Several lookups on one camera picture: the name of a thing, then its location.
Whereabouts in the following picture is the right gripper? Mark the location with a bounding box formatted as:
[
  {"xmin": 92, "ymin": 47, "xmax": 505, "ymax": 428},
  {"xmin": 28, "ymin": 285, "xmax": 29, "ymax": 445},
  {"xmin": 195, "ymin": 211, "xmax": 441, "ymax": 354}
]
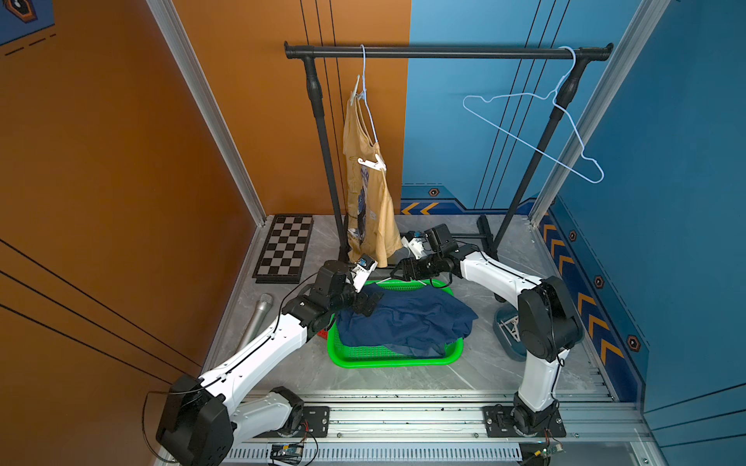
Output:
[{"xmin": 389, "ymin": 252, "xmax": 444, "ymax": 282}]

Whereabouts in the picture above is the navy blue t-shirt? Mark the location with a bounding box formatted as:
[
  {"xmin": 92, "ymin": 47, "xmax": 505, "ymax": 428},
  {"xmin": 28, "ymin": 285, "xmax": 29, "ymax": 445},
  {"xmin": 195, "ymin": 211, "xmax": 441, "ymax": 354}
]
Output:
[{"xmin": 336, "ymin": 283, "xmax": 477, "ymax": 359}]

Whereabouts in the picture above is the beige clothespin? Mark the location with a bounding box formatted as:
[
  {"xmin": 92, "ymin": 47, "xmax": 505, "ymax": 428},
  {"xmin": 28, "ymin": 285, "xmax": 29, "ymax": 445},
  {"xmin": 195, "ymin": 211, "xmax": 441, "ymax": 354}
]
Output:
[{"xmin": 499, "ymin": 316, "xmax": 521, "ymax": 345}]

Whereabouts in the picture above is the light blue hanger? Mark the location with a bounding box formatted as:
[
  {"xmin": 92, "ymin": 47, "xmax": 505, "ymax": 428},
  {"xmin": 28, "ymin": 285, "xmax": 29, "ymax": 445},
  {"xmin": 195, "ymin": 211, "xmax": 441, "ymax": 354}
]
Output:
[{"xmin": 462, "ymin": 46, "xmax": 608, "ymax": 190}]

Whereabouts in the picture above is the white wire hanger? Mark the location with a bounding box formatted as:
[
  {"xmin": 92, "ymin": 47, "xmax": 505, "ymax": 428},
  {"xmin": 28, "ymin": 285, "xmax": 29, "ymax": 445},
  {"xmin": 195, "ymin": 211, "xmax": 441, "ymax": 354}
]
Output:
[
  {"xmin": 359, "ymin": 44, "xmax": 379, "ymax": 143},
  {"xmin": 371, "ymin": 278, "xmax": 427, "ymax": 291}
]

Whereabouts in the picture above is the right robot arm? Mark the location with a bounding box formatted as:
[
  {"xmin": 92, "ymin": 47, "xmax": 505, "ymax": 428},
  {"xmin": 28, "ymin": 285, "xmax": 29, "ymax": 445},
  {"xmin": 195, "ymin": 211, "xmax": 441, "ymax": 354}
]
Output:
[{"xmin": 394, "ymin": 224, "xmax": 585, "ymax": 437}]

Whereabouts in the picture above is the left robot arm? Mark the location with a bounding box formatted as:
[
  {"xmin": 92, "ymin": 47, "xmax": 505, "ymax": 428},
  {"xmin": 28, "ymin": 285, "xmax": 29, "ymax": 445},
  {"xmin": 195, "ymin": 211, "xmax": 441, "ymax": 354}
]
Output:
[{"xmin": 155, "ymin": 256, "xmax": 378, "ymax": 465}]

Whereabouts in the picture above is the green plastic basket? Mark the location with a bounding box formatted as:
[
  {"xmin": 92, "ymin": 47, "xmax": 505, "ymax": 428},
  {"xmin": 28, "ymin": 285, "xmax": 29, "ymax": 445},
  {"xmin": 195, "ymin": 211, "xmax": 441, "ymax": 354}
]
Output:
[{"xmin": 328, "ymin": 281, "xmax": 467, "ymax": 369}]

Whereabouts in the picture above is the yellow printed t-shirt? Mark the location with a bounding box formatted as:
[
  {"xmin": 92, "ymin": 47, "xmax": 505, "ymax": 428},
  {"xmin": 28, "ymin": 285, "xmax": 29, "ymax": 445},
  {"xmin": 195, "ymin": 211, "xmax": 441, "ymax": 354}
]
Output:
[{"xmin": 343, "ymin": 93, "xmax": 402, "ymax": 267}]

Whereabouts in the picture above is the black white checkerboard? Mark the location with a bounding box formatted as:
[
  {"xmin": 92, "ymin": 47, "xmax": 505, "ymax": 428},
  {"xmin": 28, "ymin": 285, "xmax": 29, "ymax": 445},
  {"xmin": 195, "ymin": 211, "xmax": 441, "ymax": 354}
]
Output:
[{"xmin": 253, "ymin": 215, "xmax": 314, "ymax": 285}]

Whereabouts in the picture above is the silver metal cylinder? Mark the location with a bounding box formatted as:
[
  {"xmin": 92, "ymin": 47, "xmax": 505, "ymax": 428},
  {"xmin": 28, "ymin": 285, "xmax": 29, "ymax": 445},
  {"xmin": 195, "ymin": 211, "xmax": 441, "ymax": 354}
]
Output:
[{"xmin": 239, "ymin": 293, "xmax": 274, "ymax": 349}]

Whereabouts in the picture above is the white clothespin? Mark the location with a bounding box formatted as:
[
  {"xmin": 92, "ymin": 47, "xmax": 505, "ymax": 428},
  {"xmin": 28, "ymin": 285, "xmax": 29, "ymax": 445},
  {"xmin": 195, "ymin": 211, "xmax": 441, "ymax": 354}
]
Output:
[{"xmin": 357, "ymin": 153, "xmax": 387, "ymax": 172}]

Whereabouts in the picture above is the teal plastic tub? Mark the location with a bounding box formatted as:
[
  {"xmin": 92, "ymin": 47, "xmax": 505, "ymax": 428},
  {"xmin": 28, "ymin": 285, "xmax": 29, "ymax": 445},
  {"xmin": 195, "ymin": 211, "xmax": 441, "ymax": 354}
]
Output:
[{"xmin": 493, "ymin": 308, "xmax": 528, "ymax": 362}]

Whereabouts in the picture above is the left green circuit board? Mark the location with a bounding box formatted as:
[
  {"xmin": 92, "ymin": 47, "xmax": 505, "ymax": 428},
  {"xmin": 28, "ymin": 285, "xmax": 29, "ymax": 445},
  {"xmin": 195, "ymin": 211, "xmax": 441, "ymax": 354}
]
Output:
[{"xmin": 268, "ymin": 443, "xmax": 305, "ymax": 466}]

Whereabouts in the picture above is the green circuit board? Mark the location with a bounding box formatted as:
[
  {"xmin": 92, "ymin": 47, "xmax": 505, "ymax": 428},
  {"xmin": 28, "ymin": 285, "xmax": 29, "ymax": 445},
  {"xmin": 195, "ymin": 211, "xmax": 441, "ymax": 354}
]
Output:
[
  {"xmin": 532, "ymin": 443, "xmax": 565, "ymax": 465},
  {"xmin": 268, "ymin": 443, "xmax": 305, "ymax": 466}
]

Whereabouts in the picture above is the pale green clothespin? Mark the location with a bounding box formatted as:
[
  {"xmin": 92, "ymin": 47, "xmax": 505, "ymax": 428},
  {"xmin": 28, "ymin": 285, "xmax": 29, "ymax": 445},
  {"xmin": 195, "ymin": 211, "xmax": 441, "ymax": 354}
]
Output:
[{"xmin": 349, "ymin": 76, "xmax": 363, "ymax": 104}]

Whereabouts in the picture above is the right green circuit board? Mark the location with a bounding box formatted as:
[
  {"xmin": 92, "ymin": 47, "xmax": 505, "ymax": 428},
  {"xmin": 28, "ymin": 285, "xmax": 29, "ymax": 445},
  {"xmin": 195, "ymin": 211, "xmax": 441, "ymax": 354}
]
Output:
[{"xmin": 532, "ymin": 443, "xmax": 565, "ymax": 465}]

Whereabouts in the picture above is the black clothes rack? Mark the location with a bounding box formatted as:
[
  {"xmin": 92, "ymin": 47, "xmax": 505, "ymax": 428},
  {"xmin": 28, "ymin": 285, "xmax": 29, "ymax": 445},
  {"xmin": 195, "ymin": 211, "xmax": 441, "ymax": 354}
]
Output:
[{"xmin": 284, "ymin": 43, "xmax": 614, "ymax": 261}]

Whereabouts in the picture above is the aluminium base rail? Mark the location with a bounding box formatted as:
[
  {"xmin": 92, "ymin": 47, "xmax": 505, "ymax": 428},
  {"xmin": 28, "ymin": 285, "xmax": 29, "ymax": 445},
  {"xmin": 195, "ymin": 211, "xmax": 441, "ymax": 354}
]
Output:
[{"xmin": 218, "ymin": 396, "xmax": 666, "ymax": 465}]

